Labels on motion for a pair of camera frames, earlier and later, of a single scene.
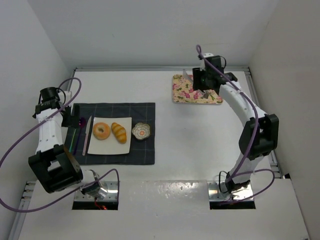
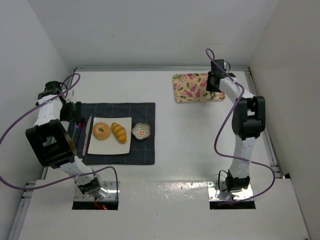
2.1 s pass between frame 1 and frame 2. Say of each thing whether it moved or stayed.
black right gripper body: moved
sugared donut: stayed
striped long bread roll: stayed
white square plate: stayed
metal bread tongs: moved
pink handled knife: stayed
